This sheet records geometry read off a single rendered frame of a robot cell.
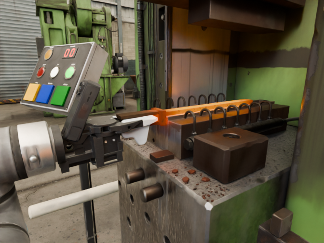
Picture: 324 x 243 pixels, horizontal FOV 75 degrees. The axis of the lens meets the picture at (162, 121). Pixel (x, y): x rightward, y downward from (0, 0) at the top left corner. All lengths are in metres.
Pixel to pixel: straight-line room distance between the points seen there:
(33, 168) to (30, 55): 8.02
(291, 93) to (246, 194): 0.50
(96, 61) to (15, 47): 7.53
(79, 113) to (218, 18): 0.36
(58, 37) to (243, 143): 5.15
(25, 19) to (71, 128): 8.14
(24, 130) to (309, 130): 0.47
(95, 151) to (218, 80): 0.60
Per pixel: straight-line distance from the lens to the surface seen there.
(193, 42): 0.78
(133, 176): 0.47
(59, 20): 5.38
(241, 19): 0.60
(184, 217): 0.39
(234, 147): 0.37
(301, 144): 0.45
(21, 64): 8.34
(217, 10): 0.54
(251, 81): 0.90
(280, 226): 0.23
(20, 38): 8.39
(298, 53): 0.82
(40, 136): 0.38
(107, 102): 5.46
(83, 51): 0.88
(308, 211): 0.49
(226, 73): 0.90
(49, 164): 0.39
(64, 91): 0.83
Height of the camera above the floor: 1.10
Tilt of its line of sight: 14 degrees down
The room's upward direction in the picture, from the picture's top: straight up
